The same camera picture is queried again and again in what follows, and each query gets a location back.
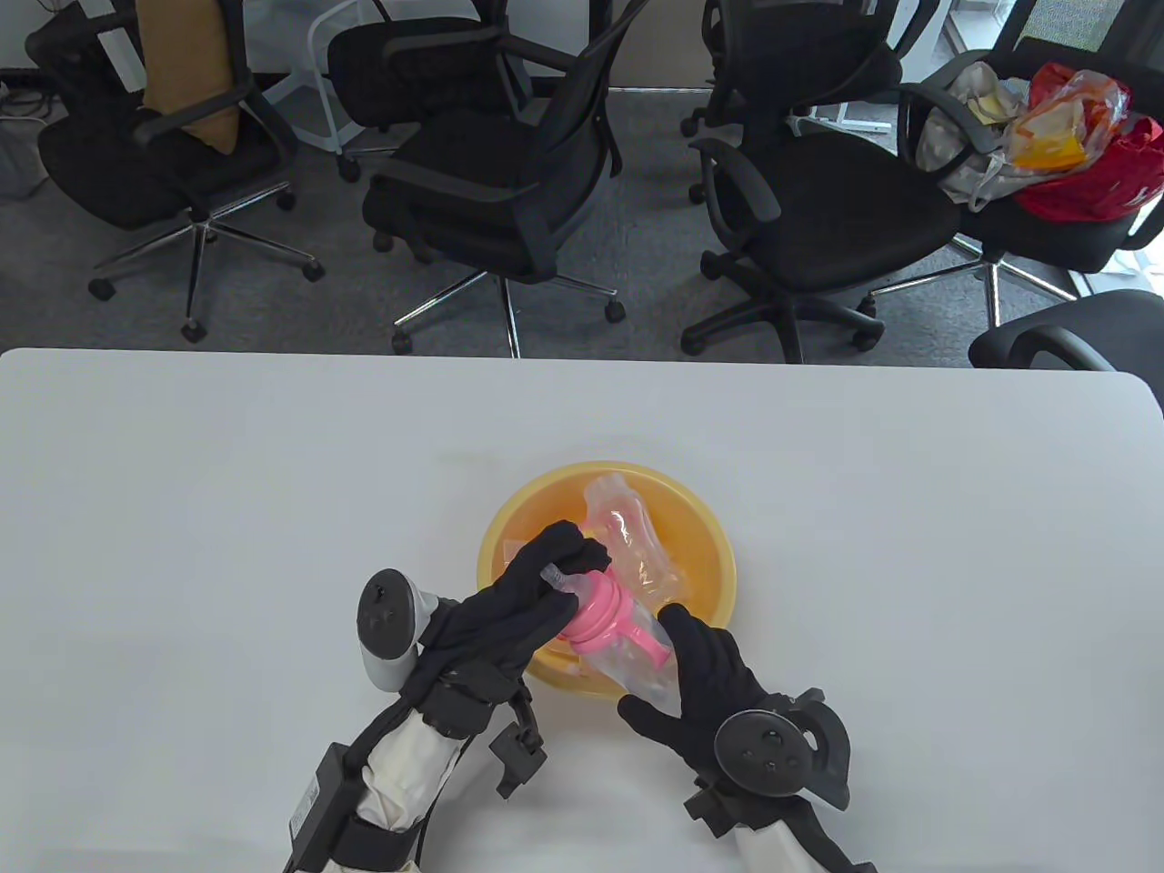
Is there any person's left hand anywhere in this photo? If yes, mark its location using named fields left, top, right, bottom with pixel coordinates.
left=414, top=520, right=612, bottom=681

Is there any person's right hand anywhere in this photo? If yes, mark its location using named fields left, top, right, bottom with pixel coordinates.
left=618, top=603, right=792, bottom=783

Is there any clear plastic baby bottle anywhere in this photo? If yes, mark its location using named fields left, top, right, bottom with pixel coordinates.
left=585, top=471, right=687, bottom=610
left=541, top=562, right=683, bottom=719

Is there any person's right forearm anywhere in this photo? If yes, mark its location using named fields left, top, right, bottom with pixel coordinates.
left=727, top=800, right=874, bottom=873

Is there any grey right hand controller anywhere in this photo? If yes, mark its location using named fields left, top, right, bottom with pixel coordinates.
left=714, top=688, right=853, bottom=812

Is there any grey hand controller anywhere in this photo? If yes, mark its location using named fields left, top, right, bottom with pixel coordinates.
left=356, top=568, right=442, bottom=694
left=714, top=688, right=853, bottom=812

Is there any grey left hand controller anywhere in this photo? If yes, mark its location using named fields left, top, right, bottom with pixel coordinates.
left=356, top=568, right=442, bottom=694

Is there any yellow plastic basin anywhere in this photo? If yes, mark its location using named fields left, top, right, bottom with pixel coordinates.
left=477, top=461, right=738, bottom=699

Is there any black office chair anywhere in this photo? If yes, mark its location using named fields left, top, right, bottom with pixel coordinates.
left=968, top=289, right=1164, bottom=372
left=680, top=136, right=967, bottom=365
left=680, top=0, right=942, bottom=206
left=325, top=0, right=583, bottom=183
left=362, top=0, right=652, bottom=358

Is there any black chair with bags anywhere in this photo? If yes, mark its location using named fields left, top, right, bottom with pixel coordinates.
left=868, top=0, right=1164, bottom=330

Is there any white metal table leg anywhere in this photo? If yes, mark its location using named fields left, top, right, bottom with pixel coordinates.
left=805, top=98, right=892, bottom=137

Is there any black chair with cushion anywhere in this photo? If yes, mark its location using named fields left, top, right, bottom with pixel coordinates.
left=25, top=0, right=326, bottom=345

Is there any brown cushion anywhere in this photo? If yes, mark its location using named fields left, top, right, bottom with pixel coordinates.
left=136, top=0, right=240, bottom=152

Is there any red bag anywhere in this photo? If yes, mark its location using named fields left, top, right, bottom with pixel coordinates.
left=1016, top=116, right=1164, bottom=224

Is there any orange plastic bag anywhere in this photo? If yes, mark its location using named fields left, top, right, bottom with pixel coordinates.
left=1003, top=64, right=1131, bottom=174

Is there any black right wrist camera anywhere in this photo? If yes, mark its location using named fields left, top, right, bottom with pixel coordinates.
left=682, top=782, right=774, bottom=842

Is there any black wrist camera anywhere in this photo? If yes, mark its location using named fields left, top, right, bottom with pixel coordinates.
left=682, top=782, right=774, bottom=842
left=489, top=682, right=548, bottom=801

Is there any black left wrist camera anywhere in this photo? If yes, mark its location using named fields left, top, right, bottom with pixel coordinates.
left=489, top=682, right=548, bottom=801

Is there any black glove cable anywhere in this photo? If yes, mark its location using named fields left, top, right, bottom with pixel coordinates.
left=414, top=741, right=474, bottom=873

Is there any black white cable bundle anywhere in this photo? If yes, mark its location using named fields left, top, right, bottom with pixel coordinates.
left=0, top=73, right=60, bottom=124

